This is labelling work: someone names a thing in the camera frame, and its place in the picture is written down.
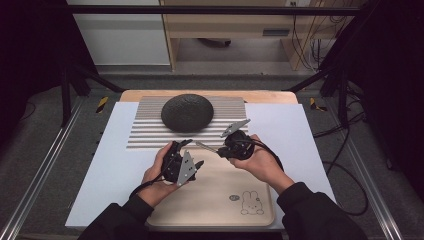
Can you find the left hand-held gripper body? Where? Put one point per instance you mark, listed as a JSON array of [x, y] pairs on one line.
[[175, 165]]

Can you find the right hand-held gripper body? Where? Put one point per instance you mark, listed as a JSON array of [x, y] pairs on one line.
[[238, 145]]

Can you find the beige plastic tray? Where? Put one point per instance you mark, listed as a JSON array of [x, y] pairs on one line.
[[216, 193]]

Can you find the person's left hand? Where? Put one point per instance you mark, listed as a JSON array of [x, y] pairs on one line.
[[158, 191]]

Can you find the person's right hand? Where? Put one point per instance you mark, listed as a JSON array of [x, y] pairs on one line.
[[263, 166]]

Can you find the striped beige placemat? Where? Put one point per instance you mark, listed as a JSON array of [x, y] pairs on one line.
[[146, 133]]

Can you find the office chair base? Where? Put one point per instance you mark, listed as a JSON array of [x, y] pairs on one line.
[[213, 42]]

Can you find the black metal stand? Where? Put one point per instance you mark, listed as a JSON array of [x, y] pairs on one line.
[[343, 96], [66, 96]]

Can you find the light wooden desk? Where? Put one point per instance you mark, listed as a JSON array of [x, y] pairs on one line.
[[233, 28]]

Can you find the white partition panel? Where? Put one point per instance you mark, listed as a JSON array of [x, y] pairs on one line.
[[123, 40]]

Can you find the black curtain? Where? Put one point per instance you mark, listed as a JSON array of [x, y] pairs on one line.
[[33, 50], [383, 66]]

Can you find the aluminium floor rail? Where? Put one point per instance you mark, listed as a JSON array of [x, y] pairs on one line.
[[373, 186], [43, 166]]

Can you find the black frame bar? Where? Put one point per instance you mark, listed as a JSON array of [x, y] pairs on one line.
[[200, 10]]

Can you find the white wall socket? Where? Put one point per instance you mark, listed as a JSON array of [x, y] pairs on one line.
[[293, 3]]

